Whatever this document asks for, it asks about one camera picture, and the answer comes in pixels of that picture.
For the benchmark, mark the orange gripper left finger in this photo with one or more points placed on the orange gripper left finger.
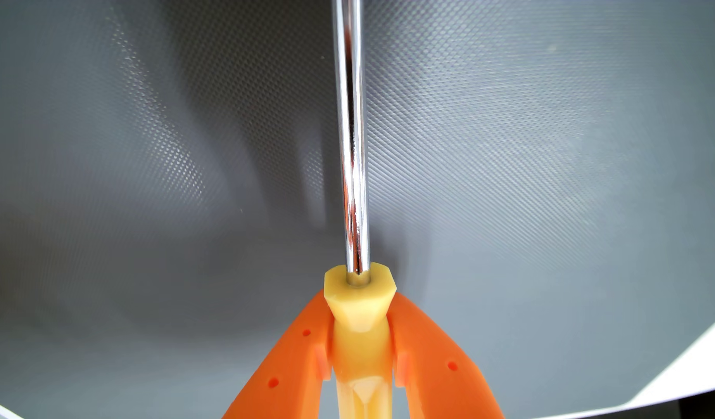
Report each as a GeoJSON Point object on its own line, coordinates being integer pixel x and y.
{"type": "Point", "coordinates": [287, 372]}

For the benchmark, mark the dark grey textured mat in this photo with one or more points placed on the dark grey textured mat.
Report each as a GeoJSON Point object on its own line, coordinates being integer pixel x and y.
{"type": "Point", "coordinates": [160, 174]}

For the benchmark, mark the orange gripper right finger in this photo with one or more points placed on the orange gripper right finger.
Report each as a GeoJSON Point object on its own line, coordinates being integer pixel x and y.
{"type": "Point", "coordinates": [439, 372]}

